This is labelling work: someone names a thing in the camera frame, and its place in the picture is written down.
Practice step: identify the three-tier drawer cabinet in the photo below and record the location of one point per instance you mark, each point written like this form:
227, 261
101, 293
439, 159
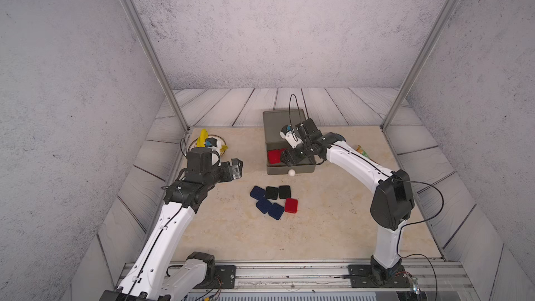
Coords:
277, 120

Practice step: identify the red brooch box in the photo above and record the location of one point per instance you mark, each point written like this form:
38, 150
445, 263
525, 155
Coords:
275, 156
291, 206

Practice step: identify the metal frame post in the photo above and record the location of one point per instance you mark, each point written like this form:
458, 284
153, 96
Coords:
431, 39
147, 46

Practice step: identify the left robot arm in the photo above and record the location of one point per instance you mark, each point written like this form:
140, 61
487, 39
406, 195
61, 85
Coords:
147, 279

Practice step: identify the navy blue brooch box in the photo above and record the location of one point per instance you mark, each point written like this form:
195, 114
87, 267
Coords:
258, 193
276, 211
264, 205

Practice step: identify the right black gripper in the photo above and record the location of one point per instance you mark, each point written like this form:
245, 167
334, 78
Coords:
291, 155

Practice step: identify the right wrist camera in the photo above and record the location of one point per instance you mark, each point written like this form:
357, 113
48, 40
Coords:
288, 134

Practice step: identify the black brooch box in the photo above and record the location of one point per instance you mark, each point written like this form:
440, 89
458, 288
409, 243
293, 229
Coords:
272, 193
285, 192

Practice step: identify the left metal frame post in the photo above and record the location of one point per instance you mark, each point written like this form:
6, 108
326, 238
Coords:
147, 46

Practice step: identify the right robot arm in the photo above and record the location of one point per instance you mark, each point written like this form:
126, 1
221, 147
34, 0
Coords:
392, 202

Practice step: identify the yellow plastic banana bunch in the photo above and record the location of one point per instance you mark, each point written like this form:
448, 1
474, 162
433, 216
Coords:
203, 135

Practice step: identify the green snack packet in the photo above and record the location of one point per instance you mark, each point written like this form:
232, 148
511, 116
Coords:
361, 151

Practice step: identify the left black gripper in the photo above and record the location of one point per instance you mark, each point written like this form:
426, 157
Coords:
237, 171

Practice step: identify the aluminium mounting rail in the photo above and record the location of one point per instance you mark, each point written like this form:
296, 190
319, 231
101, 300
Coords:
335, 280

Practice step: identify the grey top drawer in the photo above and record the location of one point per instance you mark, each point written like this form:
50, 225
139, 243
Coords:
307, 165

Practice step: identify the right metal frame post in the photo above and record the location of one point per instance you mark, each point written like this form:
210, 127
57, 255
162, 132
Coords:
431, 39

